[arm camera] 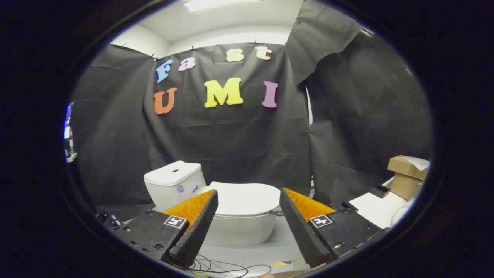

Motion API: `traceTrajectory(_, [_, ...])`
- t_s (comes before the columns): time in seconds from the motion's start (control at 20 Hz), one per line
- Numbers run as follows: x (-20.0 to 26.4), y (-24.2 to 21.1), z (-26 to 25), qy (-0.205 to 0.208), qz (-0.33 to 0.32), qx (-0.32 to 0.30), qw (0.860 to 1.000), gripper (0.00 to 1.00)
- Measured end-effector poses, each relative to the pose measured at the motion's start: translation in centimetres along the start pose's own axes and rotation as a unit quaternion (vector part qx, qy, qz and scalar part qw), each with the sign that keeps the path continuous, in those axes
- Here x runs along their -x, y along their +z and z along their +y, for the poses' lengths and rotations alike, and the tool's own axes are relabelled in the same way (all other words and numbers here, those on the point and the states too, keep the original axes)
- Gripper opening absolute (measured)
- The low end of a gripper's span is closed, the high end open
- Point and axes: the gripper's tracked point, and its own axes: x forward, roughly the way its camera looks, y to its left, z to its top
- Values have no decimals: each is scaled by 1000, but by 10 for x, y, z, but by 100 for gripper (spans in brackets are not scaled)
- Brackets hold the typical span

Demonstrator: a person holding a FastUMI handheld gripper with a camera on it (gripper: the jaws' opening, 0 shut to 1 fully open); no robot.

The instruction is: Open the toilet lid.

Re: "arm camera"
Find white flat board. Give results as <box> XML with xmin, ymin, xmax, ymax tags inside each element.
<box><xmin>349</xmin><ymin>177</ymin><xmax>418</xmax><ymax>229</ymax></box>

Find black power strip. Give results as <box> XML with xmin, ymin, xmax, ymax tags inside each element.
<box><xmin>96</xmin><ymin>210</ymin><xmax>125</xmax><ymax>229</ymax></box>

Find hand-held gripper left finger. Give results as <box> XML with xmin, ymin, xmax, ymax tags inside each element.
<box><xmin>112</xmin><ymin>189</ymin><xmax>219</xmax><ymax>269</ymax></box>

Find small black box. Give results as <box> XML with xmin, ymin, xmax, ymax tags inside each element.
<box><xmin>369</xmin><ymin>185</ymin><xmax>391</xmax><ymax>199</ymax></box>

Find white toilet lid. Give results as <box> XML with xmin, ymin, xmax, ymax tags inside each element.
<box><xmin>206</xmin><ymin>181</ymin><xmax>282</xmax><ymax>217</ymax></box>

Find plain cardboard box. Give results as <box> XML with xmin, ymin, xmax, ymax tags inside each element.
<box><xmin>390</xmin><ymin>174</ymin><xmax>423</xmax><ymax>200</ymax></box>

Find cardboard box with white label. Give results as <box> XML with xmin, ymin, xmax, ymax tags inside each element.
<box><xmin>387</xmin><ymin>155</ymin><xmax>430</xmax><ymax>181</ymax></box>

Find ceiling light panel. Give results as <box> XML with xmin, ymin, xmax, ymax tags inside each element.
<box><xmin>184</xmin><ymin>0</ymin><xmax>264</xmax><ymax>12</ymax></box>

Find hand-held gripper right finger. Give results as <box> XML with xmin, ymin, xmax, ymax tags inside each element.
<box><xmin>279</xmin><ymin>188</ymin><xmax>388</xmax><ymax>269</ymax></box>

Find thin black cables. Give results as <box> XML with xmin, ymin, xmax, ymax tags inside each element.
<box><xmin>184</xmin><ymin>254</ymin><xmax>272</xmax><ymax>278</ymax></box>

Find black backdrop cloth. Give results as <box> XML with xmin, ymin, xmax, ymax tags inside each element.
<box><xmin>71</xmin><ymin>0</ymin><xmax>433</xmax><ymax>220</ymax></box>

